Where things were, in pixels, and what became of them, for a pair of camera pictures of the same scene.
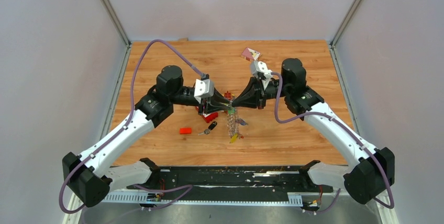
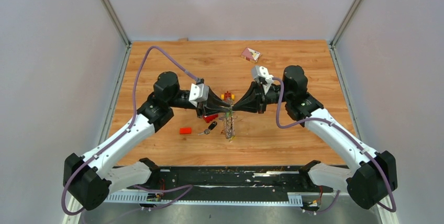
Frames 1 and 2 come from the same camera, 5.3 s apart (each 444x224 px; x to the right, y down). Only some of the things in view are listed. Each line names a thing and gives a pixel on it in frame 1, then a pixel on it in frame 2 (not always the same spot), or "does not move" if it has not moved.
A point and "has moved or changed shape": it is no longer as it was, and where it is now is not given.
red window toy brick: [208, 117] does not move
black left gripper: [214, 104] does not move
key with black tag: [211, 126] does not move
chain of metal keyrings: [233, 122] has moved or changed shape
